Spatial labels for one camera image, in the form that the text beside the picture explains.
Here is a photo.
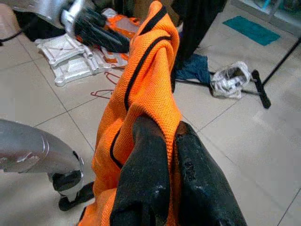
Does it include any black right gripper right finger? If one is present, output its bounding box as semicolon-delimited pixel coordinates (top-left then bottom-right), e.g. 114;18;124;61
174;121;248;226

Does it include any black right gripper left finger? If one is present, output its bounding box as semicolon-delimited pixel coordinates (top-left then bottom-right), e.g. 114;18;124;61
110;115;174;226

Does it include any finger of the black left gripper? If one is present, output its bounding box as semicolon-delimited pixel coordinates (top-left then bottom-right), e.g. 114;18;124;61
93;21;131;48
79;32;130;54

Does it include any orange shirt black trim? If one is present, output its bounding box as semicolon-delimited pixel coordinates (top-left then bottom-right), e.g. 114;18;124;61
79;0;183;226

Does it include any black jacket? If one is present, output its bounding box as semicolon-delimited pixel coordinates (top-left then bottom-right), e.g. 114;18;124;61
173;0;227;94

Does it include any dark blue cloth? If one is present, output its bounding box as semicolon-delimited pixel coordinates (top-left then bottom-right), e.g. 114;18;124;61
175;54;212;86

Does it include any black clothes rack stand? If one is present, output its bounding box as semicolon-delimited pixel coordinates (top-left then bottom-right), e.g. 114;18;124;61
175;39;301;110

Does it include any robot left leg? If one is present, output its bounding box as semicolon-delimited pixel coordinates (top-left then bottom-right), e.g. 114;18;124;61
0;119;95;212

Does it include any teal floor mat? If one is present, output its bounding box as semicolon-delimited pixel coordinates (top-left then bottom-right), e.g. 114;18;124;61
222;16;281;47

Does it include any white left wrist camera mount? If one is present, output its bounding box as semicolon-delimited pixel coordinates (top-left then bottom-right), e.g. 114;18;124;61
60;0;83;37

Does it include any red wire hanger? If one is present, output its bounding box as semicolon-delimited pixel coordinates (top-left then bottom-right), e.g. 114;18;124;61
104;71;123;86
90;89;116;100

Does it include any white metal base plate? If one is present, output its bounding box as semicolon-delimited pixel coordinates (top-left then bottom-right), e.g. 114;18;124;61
37;34;86;68
53;46;112;87

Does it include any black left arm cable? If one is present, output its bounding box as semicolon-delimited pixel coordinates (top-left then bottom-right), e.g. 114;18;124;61
0;30;24;47

